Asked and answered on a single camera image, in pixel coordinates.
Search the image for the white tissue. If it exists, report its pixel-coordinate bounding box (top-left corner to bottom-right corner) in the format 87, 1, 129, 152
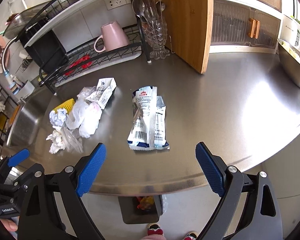
46, 126, 66, 154

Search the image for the printed paper ball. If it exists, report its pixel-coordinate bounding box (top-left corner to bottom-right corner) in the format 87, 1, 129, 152
49, 108, 68, 127

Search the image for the white plastic bag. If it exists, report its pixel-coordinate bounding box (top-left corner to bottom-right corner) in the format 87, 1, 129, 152
66, 99, 102, 138

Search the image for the yellow foam fruit net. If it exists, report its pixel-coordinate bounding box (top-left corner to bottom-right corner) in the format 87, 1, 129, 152
53, 99, 75, 114

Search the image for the white blue snack bag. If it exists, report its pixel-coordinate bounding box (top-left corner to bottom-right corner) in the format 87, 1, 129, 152
127, 86, 170, 151

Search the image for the clear plastic bag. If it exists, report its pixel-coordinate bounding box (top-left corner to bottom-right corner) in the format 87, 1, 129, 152
77, 86, 96, 100

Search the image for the white milk carton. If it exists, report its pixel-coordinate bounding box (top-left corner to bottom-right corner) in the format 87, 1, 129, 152
86, 77, 116, 110

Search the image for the grey trash bin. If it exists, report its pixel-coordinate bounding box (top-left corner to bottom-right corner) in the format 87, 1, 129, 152
118, 195, 163, 224

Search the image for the white kitchen appliance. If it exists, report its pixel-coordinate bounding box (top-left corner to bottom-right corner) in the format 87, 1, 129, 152
280, 15, 300, 51

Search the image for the person's left hand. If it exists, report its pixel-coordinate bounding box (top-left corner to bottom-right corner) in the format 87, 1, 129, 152
0, 219, 18, 232

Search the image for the stainless steel sink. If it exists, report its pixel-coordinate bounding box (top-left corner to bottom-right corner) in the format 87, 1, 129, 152
6, 101, 47, 147

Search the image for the white utensil caddy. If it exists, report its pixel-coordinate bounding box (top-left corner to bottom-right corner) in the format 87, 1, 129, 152
15, 81, 35, 101

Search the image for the red white slipper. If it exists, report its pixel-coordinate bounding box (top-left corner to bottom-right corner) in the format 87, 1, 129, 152
147, 223, 164, 236

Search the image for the black cutlery box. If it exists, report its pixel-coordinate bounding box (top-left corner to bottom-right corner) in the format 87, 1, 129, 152
20, 18, 68, 74

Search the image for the red item under rack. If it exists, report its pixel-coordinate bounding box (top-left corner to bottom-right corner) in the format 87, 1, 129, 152
64, 54, 92, 76

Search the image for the metal tray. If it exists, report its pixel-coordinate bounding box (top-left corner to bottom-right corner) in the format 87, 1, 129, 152
277, 38, 300, 88

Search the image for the pink ceramic mug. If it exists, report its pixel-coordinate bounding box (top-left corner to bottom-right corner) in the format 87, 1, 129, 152
94, 21, 130, 53

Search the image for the glass cutlery holder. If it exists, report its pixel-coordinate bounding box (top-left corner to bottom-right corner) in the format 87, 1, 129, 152
141, 18, 170, 60

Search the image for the transparent storage cabinet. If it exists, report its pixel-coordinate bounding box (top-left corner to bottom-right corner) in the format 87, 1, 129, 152
210, 0, 283, 54

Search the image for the wooden cutting board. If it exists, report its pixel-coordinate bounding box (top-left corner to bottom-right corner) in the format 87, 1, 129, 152
155, 0, 213, 74

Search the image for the metal spoon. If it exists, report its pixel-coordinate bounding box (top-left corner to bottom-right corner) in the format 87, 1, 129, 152
132, 0, 147, 22

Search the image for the steel faucet with hose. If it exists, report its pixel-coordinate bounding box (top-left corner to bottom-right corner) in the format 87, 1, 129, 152
1, 37, 20, 95

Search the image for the black wire dish rack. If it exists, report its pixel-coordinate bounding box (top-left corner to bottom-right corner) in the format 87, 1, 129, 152
17, 0, 148, 90

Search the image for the white wall socket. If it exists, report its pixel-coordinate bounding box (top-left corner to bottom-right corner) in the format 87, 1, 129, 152
104, 0, 127, 10

